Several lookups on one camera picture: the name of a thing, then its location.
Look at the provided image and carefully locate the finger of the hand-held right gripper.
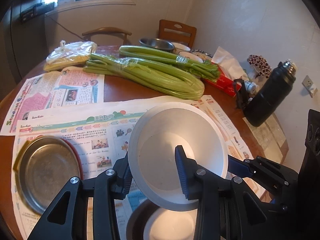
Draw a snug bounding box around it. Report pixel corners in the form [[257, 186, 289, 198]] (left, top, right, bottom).
[[229, 156, 299, 198]]

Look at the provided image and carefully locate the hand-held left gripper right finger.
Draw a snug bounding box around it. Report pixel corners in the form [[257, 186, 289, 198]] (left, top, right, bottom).
[[174, 145, 275, 240]]

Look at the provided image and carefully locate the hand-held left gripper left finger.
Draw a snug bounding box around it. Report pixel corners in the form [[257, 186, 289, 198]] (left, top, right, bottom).
[[31, 155, 133, 240]]

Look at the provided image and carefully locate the large white paper cup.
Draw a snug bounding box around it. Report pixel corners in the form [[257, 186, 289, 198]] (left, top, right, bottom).
[[127, 102, 229, 212]]

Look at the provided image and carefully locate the large steel bowl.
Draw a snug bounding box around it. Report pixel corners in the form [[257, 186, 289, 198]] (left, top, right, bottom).
[[126, 197, 200, 240]]

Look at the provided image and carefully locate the orange plastic plate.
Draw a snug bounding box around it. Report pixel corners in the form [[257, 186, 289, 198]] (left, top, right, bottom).
[[57, 137, 84, 178]]

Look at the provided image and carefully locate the shallow steel plate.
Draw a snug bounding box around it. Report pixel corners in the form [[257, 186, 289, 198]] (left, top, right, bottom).
[[15, 136, 83, 215]]

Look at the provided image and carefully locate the yellow shell-shaped plate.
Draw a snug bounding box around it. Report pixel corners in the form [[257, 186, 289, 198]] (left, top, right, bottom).
[[12, 139, 35, 218]]

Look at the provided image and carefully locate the pale speckled table mat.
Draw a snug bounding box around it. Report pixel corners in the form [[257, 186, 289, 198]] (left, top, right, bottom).
[[242, 112, 289, 155]]

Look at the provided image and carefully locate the green-headed newspaper sheet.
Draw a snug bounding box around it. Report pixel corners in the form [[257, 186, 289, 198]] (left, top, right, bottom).
[[11, 97, 225, 240]]

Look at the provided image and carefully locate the black thermos flask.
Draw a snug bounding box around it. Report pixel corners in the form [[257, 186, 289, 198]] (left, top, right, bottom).
[[234, 59, 298, 127]]

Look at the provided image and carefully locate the small white bottle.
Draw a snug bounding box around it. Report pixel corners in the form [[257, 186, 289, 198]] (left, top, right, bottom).
[[244, 81, 257, 93]]

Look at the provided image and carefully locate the red tissue box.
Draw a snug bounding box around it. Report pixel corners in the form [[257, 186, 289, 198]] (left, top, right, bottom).
[[202, 46, 247, 97]]

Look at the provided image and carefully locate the thick celery bunch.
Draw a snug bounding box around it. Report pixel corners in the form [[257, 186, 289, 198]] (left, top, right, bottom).
[[83, 54, 205, 100]]

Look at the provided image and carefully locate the patterned ceramic plate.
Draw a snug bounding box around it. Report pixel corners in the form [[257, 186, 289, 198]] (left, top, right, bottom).
[[191, 49, 213, 60]]

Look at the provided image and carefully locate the white ceramic bowl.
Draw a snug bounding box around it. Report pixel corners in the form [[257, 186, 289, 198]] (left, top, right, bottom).
[[179, 51, 204, 63], [172, 42, 192, 53]]

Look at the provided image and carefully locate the pink newspaper sheet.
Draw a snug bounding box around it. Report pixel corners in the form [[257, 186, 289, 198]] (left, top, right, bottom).
[[0, 66, 105, 135]]

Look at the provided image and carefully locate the slim taped celery bunch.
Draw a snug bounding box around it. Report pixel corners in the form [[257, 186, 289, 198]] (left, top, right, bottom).
[[119, 45, 220, 83]]

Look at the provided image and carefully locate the small steel bowl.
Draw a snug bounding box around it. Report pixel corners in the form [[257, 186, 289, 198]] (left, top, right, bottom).
[[139, 38, 175, 53]]

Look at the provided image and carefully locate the plastic bag of yellow noodles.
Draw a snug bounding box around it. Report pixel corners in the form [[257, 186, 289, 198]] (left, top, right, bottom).
[[44, 41, 98, 72]]

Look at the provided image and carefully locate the straight-backed wooden chair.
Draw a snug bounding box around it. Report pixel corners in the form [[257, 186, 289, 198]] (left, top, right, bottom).
[[158, 19, 197, 49]]

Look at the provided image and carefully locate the curved-back wooden chair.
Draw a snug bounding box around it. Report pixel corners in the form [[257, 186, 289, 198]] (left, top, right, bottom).
[[82, 27, 132, 46]]

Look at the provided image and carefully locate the black box device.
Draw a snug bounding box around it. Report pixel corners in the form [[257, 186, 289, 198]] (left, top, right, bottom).
[[20, 4, 55, 22]]

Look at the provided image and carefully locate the wall socket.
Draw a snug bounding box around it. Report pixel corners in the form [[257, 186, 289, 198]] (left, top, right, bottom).
[[302, 75, 319, 97]]

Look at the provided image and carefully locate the black power cable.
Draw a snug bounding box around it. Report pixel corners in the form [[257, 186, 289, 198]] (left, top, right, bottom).
[[44, 14, 84, 37]]

